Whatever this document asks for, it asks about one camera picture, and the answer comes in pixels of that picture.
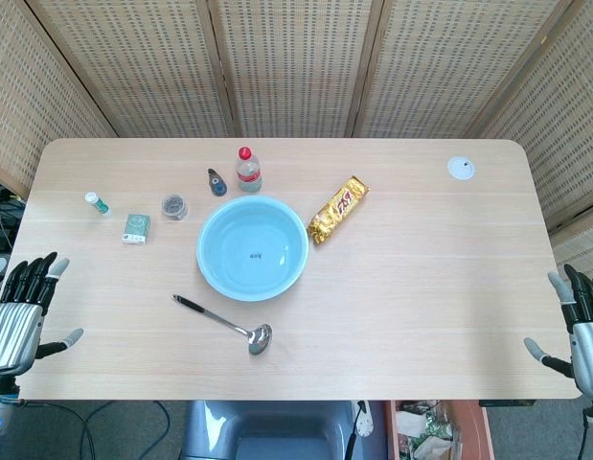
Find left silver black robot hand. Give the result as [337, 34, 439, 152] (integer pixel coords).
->
[0, 251, 85, 380]

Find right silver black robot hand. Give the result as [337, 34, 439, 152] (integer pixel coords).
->
[523, 263, 593, 399]

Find metal ladle with black handle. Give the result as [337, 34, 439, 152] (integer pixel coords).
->
[171, 293, 273, 357]

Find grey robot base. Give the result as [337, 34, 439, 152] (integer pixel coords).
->
[180, 400, 388, 460]

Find light blue plastic bowl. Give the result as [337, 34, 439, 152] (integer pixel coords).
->
[195, 195, 310, 303]

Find white green glue stick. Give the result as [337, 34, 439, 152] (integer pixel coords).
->
[83, 192, 113, 218]

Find red-brown box with scraps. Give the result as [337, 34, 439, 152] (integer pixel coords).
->
[384, 400, 493, 460]

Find small green white box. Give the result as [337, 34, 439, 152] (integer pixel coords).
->
[123, 213, 151, 246]

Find small clear jar dark contents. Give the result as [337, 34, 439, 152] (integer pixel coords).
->
[161, 193, 189, 221]

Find woven bamboo screen panel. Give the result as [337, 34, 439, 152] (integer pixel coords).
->
[351, 0, 582, 140]
[477, 0, 593, 231]
[207, 0, 386, 140]
[0, 0, 120, 197]
[25, 0, 238, 140]

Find small dark blue clip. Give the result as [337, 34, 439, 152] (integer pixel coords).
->
[207, 168, 228, 197]

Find clear bottle with red cap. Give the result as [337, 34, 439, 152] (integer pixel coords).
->
[236, 146, 264, 194]

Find gold biscuit packet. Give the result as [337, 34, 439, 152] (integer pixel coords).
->
[308, 174, 372, 246]

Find black equipment with cables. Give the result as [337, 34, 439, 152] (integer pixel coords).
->
[0, 179, 28, 253]

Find black floor cable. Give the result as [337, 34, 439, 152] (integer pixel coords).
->
[17, 400, 172, 460]

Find white round cable grommet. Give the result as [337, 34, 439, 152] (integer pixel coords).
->
[446, 155, 477, 181]

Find white plug with black cable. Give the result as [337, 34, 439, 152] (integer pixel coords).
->
[348, 400, 375, 460]

